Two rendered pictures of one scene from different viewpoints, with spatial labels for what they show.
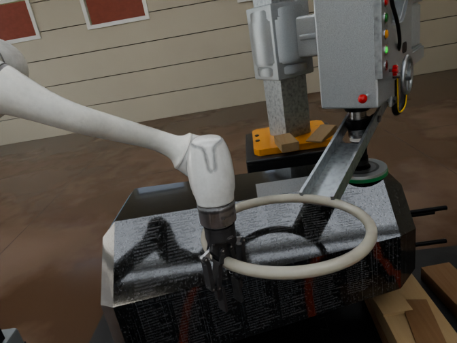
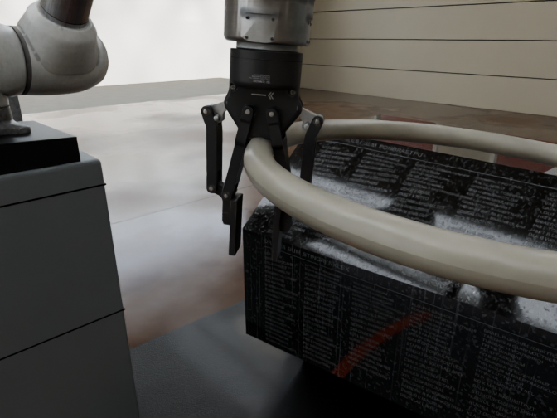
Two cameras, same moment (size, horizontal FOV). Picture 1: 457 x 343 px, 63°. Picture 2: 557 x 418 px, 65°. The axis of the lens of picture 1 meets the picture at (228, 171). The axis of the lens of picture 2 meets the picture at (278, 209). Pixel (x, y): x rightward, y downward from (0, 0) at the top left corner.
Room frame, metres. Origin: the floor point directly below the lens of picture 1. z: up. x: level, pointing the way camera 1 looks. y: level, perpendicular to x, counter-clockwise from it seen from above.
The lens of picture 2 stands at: (0.46, -0.31, 1.06)
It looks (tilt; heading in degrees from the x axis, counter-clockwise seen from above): 21 degrees down; 45
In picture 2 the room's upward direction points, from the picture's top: straight up
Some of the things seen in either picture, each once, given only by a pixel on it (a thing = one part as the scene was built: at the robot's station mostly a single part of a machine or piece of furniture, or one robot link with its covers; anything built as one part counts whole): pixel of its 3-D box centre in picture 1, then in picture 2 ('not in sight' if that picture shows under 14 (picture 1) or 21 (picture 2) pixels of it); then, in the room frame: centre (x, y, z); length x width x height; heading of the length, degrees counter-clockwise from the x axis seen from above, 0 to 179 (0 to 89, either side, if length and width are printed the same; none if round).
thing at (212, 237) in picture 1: (221, 239); (263, 94); (0.79, 0.05, 1.00); 0.08 x 0.07 x 0.09; 126
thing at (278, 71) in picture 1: (279, 41); not in sight; (2.32, -0.44, 1.35); 0.35 x 0.35 x 0.41
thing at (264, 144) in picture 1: (290, 135); not in sight; (2.32, -0.44, 0.76); 0.49 x 0.49 x 0.05; 84
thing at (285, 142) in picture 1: (285, 142); not in sight; (2.07, -0.36, 0.81); 0.20 x 0.10 x 0.05; 2
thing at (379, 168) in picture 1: (360, 168); not in sight; (1.43, -0.55, 0.84); 0.21 x 0.21 x 0.01
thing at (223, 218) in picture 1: (217, 212); (268, 19); (0.80, 0.04, 1.07); 0.09 x 0.09 x 0.06
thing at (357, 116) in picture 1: (358, 97); not in sight; (1.44, -0.55, 1.14); 0.12 x 0.09 x 0.30; 140
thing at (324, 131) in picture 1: (321, 133); not in sight; (2.13, -0.59, 0.80); 0.20 x 0.10 x 0.05; 135
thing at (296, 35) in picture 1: (311, 35); not in sight; (2.20, -0.60, 1.36); 0.74 x 0.34 x 0.25; 54
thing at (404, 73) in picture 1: (397, 75); not in sight; (1.44, -0.71, 1.20); 0.15 x 0.10 x 0.15; 140
